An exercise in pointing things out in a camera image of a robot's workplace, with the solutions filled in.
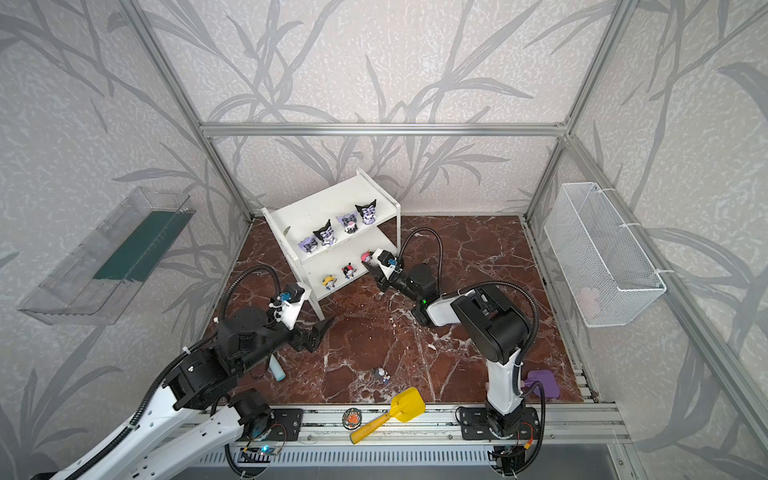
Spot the yellow doraemon figure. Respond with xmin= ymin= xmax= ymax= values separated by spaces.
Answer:
xmin=322 ymin=275 xmax=337 ymax=291

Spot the black eared kuromi figure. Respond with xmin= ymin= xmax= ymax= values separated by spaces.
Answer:
xmin=355 ymin=199 xmax=377 ymax=225

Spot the purple striped bow kuromi figure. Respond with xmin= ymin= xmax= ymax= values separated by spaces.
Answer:
xmin=336 ymin=212 xmax=359 ymax=235

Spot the small dark figure front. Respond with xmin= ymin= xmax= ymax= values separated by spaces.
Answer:
xmin=374 ymin=367 xmax=391 ymax=384

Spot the purple kuromi figure black bow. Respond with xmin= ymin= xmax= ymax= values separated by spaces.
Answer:
xmin=298 ymin=235 xmax=320 ymax=254

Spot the black hooded kuromi figure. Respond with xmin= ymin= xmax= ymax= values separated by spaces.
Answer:
xmin=313 ymin=220 xmax=336 ymax=247

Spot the red cap doraemon figure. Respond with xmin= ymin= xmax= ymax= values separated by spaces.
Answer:
xmin=342 ymin=263 xmax=356 ymax=279

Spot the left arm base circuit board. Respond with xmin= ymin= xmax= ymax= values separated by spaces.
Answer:
xmin=240 ymin=445 xmax=282 ymax=464

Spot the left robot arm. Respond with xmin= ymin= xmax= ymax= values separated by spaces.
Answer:
xmin=42 ymin=265 xmax=333 ymax=479

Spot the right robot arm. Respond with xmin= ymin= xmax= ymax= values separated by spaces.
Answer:
xmin=361 ymin=227 xmax=541 ymax=430

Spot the white two-tier metal shelf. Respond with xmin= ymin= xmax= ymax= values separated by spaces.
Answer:
xmin=261 ymin=169 xmax=402 ymax=320

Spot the round orange badge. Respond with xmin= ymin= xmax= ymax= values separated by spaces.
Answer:
xmin=342 ymin=407 xmax=362 ymax=431

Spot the yellow plastic toy shovel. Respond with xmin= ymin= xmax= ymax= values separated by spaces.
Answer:
xmin=349 ymin=387 xmax=426 ymax=444

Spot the pink object in basket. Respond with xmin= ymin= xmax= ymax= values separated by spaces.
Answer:
xmin=576 ymin=287 xmax=601 ymax=321

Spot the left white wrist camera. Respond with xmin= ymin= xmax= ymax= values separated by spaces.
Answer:
xmin=270 ymin=282 xmax=311 ymax=330

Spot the white wire mesh basket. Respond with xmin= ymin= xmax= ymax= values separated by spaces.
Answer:
xmin=544 ymin=182 xmax=667 ymax=328

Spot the clear plastic wall bin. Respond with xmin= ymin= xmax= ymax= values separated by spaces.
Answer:
xmin=18 ymin=187 xmax=196 ymax=326

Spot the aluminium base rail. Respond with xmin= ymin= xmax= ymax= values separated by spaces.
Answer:
xmin=122 ymin=403 xmax=637 ymax=448

